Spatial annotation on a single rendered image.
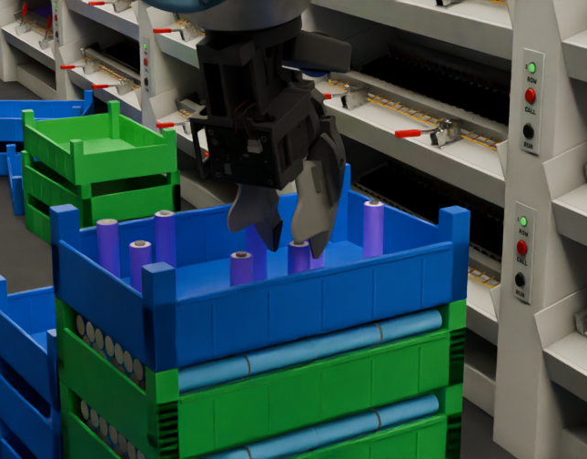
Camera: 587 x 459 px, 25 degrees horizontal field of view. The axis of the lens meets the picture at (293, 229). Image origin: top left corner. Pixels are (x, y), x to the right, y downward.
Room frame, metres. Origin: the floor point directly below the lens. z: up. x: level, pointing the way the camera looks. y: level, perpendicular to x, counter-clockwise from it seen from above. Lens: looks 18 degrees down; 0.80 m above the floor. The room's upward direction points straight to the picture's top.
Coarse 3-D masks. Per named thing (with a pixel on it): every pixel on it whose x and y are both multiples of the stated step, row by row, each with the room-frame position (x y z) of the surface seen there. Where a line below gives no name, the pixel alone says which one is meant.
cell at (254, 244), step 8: (248, 232) 1.07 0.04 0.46; (256, 232) 1.07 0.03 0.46; (248, 240) 1.07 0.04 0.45; (256, 240) 1.07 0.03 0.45; (248, 248) 1.07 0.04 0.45; (256, 248) 1.07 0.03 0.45; (264, 248) 1.07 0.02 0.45; (256, 256) 1.07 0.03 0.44; (264, 256) 1.07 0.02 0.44; (256, 264) 1.07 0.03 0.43; (264, 264) 1.07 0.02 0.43; (256, 272) 1.07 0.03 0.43; (264, 272) 1.07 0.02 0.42; (256, 280) 1.07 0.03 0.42
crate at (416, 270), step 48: (96, 240) 1.10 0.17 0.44; (192, 240) 1.15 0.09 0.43; (240, 240) 1.18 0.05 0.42; (288, 240) 1.21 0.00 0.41; (336, 240) 1.22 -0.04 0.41; (384, 240) 1.17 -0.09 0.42; (432, 240) 1.11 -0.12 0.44; (96, 288) 1.00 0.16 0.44; (144, 288) 0.93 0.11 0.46; (192, 288) 1.09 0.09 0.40; (240, 288) 0.95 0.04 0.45; (288, 288) 0.98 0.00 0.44; (336, 288) 1.00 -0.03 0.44; (384, 288) 1.03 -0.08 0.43; (432, 288) 1.05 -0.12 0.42; (144, 336) 0.93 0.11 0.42; (192, 336) 0.93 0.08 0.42; (240, 336) 0.96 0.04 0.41; (288, 336) 0.98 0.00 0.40
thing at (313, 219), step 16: (304, 160) 0.98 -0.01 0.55; (304, 176) 0.97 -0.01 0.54; (320, 176) 0.98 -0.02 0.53; (304, 192) 0.97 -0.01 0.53; (320, 192) 0.99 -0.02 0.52; (304, 208) 0.97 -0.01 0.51; (320, 208) 0.99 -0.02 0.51; (336, 208) 1.00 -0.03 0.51; (304, 224) 0.97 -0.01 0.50; (320, 224) 0.99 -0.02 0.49; (304, 240) 0.97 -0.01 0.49; (320, 240) 1.00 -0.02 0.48
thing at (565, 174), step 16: (560, 160) 1.52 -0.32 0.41; (576, 160) 1.53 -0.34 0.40; (560, 176) 1.52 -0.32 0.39; (576, 176) 1.53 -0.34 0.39; (560, 192) 1.52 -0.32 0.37; (576, 192) 1.52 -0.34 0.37; (560, 208) 1.50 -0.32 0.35; (576, 208) 1.48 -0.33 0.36; (560, 224) 1.51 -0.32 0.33; (576, 224) 1.48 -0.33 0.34; (576, 240) 1.49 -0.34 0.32
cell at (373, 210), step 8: (376, 200) 1.14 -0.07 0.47; (368, 208) 1.13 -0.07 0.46; (376, 208) 1.13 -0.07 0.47; (368, 216) 1.13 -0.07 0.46; (376, 216) 1.13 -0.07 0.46; (368, 224) 1.13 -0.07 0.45; (376, 224) 1.13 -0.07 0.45; (368, 232) 1.13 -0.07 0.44; (376, 232) 1.13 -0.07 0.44; (368, 240) 1.13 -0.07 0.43; (376, 240) 1.13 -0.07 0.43; (368, 248) 1.13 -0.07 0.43; (376, 248) 1.13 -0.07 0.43; (368, 256) 1.13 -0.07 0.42
